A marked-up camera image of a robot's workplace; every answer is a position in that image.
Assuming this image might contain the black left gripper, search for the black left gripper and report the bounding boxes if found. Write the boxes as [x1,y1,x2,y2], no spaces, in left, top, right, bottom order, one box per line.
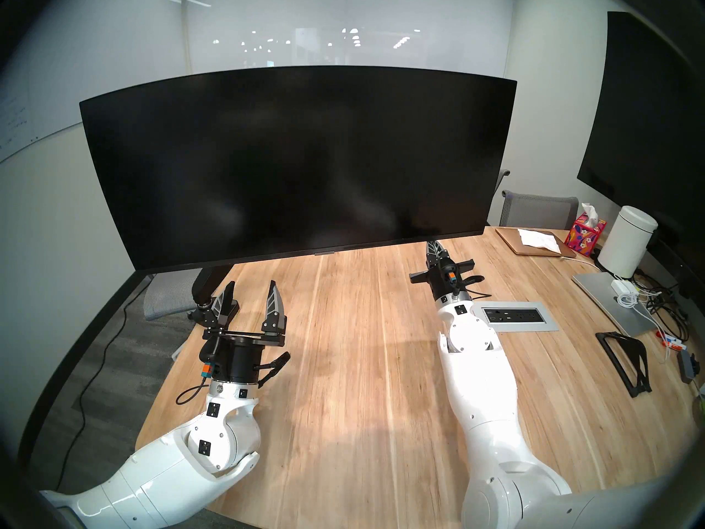
[199,280,288,386]

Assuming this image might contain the silver table power outlet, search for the silver table power outlet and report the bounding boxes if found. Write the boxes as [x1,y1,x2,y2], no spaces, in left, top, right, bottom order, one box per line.
[474,300,558,333]

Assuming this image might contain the white cylindrical canister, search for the white cylindrical canister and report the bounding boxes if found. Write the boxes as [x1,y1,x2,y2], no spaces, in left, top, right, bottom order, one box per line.
[598,205,659,279]

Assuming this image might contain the thick black wrist cable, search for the thick black wrist cable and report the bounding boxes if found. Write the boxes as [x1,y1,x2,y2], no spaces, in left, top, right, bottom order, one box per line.
[256,352,291,388]

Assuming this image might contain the curved black computer monitor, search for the curved black computer monitor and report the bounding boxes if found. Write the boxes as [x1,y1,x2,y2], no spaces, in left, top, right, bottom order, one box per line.
[79,65,518,274]

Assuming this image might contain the black monitor mount base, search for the black monitor mount base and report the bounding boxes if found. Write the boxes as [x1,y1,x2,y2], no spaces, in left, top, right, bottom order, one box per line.
[187,299,241,327]

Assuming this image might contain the silver laptop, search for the silver laptop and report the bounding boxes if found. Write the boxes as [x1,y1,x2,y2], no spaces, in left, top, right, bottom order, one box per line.
[571,272,661,338]

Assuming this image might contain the colourful floral tissue box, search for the colourful floral tissue box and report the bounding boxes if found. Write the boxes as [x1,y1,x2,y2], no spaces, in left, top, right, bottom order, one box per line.
[563,203,608,258]

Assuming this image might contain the black laptop stand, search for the black laptop stand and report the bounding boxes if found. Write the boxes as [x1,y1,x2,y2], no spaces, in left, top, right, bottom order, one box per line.
[595,331,653,397]

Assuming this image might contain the black floor cable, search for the black floor cable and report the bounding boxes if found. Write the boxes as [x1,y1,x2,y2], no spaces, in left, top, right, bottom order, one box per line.
[59,296,133,490]

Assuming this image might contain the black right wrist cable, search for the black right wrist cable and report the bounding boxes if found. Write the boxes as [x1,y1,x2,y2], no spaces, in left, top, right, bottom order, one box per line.
[456,274,494,303]

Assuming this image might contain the white power adapter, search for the white power adapter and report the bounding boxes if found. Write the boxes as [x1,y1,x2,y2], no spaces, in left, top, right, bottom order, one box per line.
[610,279,639,308]

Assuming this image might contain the grey adapter box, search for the grey adapter box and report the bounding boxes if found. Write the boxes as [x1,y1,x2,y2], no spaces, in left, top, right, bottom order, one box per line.
[677,349,700,384]

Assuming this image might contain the black tangled cables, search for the black tangled cables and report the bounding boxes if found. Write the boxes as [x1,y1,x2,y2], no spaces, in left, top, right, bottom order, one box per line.
[633,272,692,341]

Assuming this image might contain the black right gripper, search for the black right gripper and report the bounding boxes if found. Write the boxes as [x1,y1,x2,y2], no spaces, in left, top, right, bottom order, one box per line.
[410,239,476,304]

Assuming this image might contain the whiteboard with handwriting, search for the whiteboard with handwriting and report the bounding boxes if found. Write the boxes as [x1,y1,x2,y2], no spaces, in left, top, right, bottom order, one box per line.
[0,65,83,165]

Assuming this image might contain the brown wooden board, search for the brown wooden board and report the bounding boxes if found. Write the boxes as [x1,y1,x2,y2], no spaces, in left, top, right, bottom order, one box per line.
[495,226,577,258]

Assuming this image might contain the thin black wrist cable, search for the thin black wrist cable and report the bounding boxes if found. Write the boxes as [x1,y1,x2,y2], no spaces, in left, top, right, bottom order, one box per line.
[176,380,213,404]

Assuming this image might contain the large black wall screen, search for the large black wall screen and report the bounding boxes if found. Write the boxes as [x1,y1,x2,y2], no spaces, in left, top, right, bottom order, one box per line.
[577,11,705,308]

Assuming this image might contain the wide glass whiteboard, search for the wide glass whiteboard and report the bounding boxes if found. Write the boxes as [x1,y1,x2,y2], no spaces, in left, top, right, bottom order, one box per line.
[185,0,510,103]

